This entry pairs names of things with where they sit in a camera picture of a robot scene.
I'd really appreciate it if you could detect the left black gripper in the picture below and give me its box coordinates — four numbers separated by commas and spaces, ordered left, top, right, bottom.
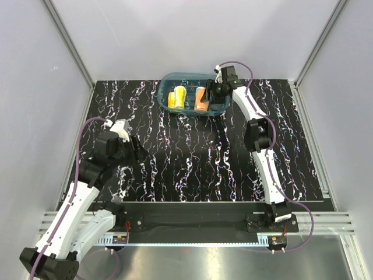
110, 135, 149, 169

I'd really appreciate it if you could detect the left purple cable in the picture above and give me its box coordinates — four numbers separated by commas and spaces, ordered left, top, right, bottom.
29, 117, 123, 279

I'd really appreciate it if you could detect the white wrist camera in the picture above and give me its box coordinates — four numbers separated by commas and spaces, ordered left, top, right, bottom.
214, 65, 223, 83
105, 119, 130, 142

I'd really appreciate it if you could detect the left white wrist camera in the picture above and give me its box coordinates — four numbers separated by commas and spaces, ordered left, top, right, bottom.
105, 119, 130, 142

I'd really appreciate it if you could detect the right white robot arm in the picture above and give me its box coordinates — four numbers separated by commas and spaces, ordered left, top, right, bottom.
202, 62, 292, 232

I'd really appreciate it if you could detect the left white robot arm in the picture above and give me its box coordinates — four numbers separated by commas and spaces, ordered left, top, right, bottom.
19, 131, 148, 279

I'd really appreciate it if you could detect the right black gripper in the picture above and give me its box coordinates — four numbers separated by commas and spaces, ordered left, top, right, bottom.
199, 79, 226, 105

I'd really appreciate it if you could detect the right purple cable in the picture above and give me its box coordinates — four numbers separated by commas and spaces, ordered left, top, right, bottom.
217, 60, 315, 253

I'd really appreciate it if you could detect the purple cable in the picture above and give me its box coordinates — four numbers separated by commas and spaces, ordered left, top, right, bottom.
29, 117, 123, 279
217, 60, 315, 253

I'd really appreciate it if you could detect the orange dotted towel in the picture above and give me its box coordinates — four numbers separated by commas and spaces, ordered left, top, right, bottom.
194, 87, 209, 111

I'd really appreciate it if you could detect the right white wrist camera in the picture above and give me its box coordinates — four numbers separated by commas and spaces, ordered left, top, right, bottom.
214, 65, 223, 83

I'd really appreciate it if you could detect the yellow patterned towel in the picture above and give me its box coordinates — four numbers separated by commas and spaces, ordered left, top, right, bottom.
167, 86, 187, 109

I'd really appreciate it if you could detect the teal plastic basin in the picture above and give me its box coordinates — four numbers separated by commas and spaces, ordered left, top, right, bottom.
157, 72, 231, 117

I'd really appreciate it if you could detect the aluminium front rail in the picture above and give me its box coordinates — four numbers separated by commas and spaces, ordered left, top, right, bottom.
37, 211, 356, 249

